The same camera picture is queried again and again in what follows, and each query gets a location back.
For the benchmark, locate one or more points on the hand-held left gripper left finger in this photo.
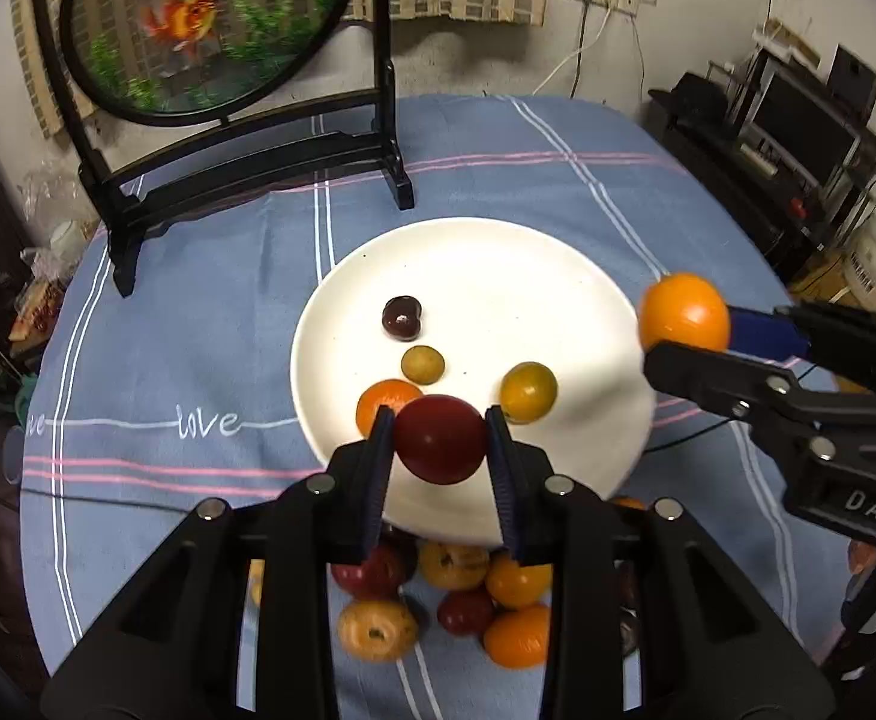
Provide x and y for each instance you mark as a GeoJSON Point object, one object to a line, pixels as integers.
{"type": "Point", "coordinates": [376, 480]}

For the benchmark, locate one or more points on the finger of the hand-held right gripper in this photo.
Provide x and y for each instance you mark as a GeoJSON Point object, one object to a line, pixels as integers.
{"type": "Point", "coordinates": [708, 379]}
{"type": "Point", "coordinates": [764, 330]}

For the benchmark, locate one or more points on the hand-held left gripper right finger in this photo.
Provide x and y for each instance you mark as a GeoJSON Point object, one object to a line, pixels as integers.
{"type": "Point", "coordinates": [502, 480]}

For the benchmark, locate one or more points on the orange mandarin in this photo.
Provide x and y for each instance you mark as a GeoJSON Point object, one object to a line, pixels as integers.
{"type": "Point", "coordinates": [389, 399]}
{"type": "Point", "coordinates": [682, 311]}

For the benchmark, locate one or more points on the small red tomato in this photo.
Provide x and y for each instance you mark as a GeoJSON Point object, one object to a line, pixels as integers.
{"type": "Point", "coordinates": [438, 439]}

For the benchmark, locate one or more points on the red fruit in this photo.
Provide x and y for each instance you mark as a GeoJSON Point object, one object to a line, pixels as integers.
{"type": "Point", "coordinates": [374, 574]}
{"type": "Point", "coordinates": [466, 611]}

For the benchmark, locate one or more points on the orange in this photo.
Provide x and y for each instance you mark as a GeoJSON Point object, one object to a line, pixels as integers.
{"type": "Point", "coordinates": [517, 585]}
{"type": "Point", "coordinates": [628, 502]}
{"type": "Point", "coordinates": [517, 637]}

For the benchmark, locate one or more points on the beige spotted fruit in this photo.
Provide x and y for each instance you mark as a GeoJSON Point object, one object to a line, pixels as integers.
{"type": "Point", "coordinates": [376, 630]}

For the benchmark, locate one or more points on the white round plate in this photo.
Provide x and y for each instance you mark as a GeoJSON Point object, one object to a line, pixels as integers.
{"type": "Point", "coordinates": [498, 292]}

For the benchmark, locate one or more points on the cardboard box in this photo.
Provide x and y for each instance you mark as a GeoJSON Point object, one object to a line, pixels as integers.
{"type": "Point", "coordinates": [820, 277]}

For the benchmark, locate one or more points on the yellow-green tomato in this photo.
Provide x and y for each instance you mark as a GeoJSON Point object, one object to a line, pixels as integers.
{"type": "Point", "coordinates": [528, 390]}

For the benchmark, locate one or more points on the yellow-brown fruit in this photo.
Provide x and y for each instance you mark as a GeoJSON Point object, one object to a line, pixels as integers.
{"type": "Point", "coordinates": [453, 566]}

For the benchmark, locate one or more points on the small olive-yellow fruit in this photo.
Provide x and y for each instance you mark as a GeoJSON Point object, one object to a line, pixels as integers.
{"type": "Point", "coordinates": [422, 364]}

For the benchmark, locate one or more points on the yellow fruit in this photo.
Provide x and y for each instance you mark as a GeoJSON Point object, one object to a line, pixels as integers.
{"type": "Point", "coordinates": [256, 581]}

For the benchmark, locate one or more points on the dark purple tomato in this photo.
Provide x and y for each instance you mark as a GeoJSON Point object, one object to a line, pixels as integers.
{"type": "Point", "coordinates": [402, 317]}

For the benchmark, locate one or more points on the black equipment rack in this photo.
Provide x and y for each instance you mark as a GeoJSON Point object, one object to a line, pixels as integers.
{"type": "Point", "coordinates": [708, 135]}

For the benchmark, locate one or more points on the black speaker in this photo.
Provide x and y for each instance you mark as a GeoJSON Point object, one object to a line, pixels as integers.
{"type": "Point", "coordinates": [854, 82]}

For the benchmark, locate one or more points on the blue striped tablecloth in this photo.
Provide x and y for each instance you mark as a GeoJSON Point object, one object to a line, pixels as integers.
{"type": "Point", "coordinates": [205, 277]}

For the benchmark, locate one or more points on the clear plastic bags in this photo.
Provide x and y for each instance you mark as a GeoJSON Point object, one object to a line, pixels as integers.
{"type": "Point", "coordinates": [55, 240]}

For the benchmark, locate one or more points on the round fish screen black stand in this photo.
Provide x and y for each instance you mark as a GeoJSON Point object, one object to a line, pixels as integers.
{"type": "Point", "coordinates": [205, 15]}

